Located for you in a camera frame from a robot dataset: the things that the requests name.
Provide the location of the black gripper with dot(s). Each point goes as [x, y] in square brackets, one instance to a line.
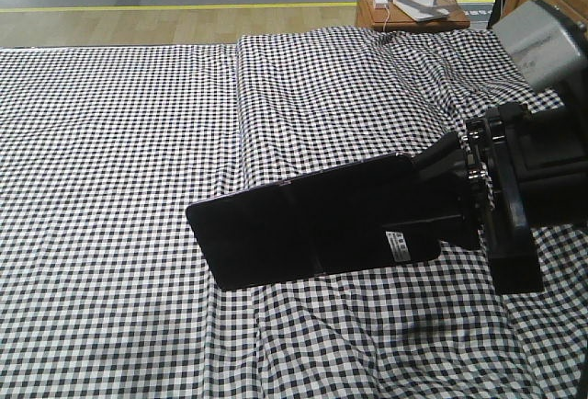
[537, 163]

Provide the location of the black foldable phone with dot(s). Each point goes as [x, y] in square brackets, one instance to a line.
[347, 218]

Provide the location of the white desk lamp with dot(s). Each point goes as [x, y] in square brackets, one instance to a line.
[422, 10]

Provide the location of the white power adapter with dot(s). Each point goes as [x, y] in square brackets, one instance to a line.
[380, 4]

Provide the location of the black white checkered bedsheet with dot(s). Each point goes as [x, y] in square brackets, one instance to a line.
[105, 293]

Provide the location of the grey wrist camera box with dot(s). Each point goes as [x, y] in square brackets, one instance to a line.
[545, 45]

